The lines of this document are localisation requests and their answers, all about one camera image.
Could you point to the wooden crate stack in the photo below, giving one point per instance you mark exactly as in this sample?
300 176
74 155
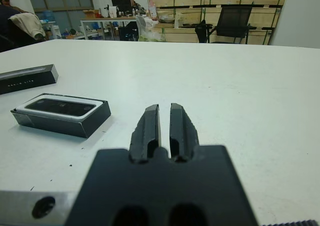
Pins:
187 15

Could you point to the person in dark shirt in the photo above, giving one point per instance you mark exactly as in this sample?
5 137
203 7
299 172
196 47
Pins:
6 23

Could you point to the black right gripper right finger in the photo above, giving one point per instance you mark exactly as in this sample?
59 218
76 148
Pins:
182 133

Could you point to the blue water bottle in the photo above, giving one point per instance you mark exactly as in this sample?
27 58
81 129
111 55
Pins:
48 16

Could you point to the dark-haired person at desk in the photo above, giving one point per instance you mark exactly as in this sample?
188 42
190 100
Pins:
131 0

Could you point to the black box base white insert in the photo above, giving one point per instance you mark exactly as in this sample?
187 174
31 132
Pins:
55 127

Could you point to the small brown cardboard box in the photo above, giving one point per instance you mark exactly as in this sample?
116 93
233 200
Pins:
90 14

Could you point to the pink and white package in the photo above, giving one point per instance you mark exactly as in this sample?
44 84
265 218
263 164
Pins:
152 10

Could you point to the white box pink print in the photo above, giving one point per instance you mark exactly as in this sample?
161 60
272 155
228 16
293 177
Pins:
113 11

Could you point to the greenish plastic bag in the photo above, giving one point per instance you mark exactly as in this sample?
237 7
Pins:
147 28

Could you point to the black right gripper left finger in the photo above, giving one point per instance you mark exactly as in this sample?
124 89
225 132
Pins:
146 133

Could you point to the white-framed desk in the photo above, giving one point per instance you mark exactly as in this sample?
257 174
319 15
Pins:
105 18

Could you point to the black phone-like camera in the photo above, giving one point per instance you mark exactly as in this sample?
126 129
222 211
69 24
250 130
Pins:
60 107

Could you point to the beige jacket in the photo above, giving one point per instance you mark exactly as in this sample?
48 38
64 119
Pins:
27 23

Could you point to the black mesh office chair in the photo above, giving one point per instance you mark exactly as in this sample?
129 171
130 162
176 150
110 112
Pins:
233 18

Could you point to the black box lid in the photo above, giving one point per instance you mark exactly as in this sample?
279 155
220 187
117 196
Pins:
27 82

